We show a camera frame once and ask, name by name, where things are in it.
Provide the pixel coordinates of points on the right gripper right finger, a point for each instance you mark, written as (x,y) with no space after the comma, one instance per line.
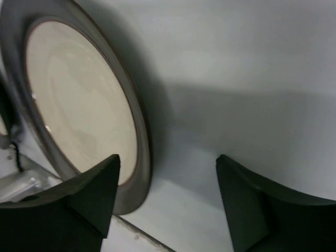
(263,215)

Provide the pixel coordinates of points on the grey rim plate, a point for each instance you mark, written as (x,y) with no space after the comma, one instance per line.
(77,96)

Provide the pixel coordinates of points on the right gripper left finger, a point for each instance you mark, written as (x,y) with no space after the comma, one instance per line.
(72,216)

